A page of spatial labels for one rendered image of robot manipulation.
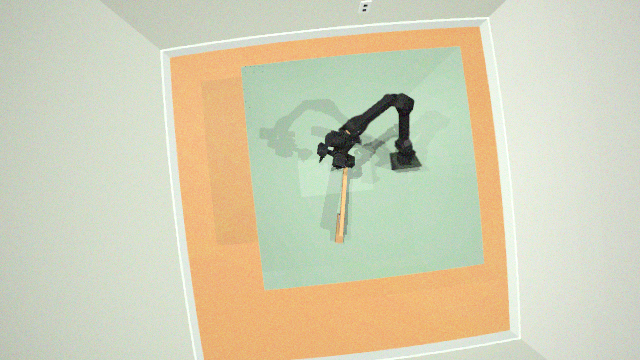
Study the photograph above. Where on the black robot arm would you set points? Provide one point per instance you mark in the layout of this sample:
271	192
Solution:
358	124

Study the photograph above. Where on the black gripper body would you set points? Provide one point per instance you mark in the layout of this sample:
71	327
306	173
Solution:
323	151

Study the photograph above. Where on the long brown wooden rail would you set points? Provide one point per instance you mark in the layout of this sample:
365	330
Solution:
342	206

